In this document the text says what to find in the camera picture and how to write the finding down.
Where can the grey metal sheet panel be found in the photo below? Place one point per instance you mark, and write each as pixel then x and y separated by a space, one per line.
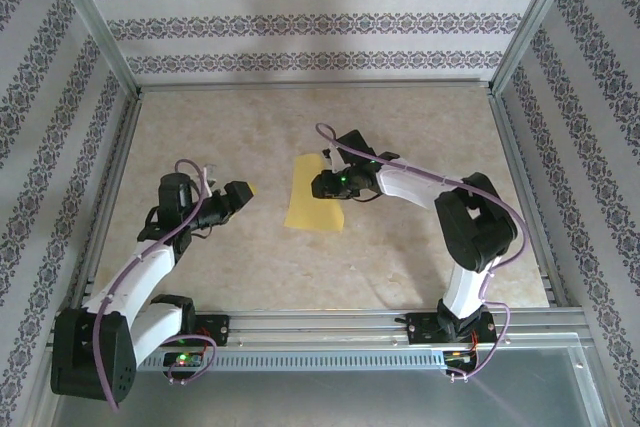
pixel 320 402

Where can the aluminium frame post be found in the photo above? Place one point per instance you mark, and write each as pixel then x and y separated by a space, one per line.
pixel 534 22
pixel 95 22

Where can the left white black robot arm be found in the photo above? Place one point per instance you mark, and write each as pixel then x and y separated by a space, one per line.
pixel 135 277

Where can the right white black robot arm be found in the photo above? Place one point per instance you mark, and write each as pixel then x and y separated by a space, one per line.
pixel 410 187

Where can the long aluminium mounting rail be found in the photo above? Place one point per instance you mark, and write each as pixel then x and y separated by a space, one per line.
pixel 320 327

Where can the controller board with green light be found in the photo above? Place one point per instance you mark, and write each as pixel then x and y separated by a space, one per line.
pixel 185 359

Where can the short aluminium table rail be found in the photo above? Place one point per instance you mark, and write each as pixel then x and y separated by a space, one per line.
pixel 315 84

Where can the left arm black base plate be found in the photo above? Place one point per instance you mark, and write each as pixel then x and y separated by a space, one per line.
pixel 217 329

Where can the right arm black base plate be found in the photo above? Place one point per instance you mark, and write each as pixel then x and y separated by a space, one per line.
pixel 420 329

